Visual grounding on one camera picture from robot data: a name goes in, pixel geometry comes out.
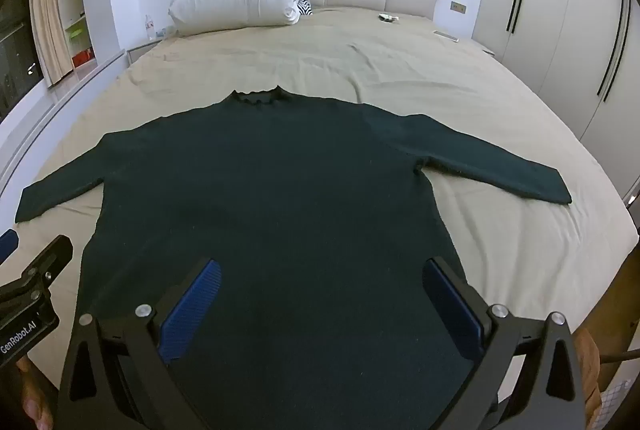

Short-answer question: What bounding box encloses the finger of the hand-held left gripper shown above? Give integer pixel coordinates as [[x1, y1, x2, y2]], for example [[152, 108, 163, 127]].
[[25, 234, 75, 286], [0, 230, 20, 264]]

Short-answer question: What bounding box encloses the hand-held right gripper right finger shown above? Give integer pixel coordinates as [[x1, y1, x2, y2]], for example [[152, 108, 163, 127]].
[[422, 257, 586, 430]]

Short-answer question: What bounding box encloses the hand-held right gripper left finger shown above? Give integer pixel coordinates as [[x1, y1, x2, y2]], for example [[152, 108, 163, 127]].
[[56, 257, 223, 430]]

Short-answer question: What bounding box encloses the dark green sweater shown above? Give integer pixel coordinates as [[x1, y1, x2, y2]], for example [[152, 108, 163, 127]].
[[14, 85, 573, 430]]

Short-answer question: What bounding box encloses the person's left hand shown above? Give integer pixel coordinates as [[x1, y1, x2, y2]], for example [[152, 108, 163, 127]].
[[16, 356, 54, 430]]

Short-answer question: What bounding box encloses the white window ledge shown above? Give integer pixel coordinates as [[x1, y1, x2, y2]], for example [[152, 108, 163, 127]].
[[0, 47, 129, 193]]

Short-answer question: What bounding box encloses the checkered cloth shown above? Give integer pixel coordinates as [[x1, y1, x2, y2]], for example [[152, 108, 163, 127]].
[[599, 377, 633, 430]]

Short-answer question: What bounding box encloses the dark window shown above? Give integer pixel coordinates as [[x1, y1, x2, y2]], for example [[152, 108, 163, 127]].
[[0, 0, 42, 113]]

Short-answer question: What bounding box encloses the beige curtain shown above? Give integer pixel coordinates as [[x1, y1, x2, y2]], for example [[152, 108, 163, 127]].
[[27, 0, 74, 87]]

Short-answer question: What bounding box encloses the bed with beige sheet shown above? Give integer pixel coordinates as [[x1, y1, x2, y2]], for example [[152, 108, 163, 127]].
[[0, 5, 640, 411]]

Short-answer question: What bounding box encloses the white wardrobe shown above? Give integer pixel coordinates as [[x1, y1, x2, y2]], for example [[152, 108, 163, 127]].
[[472, 0, 640, 201]]

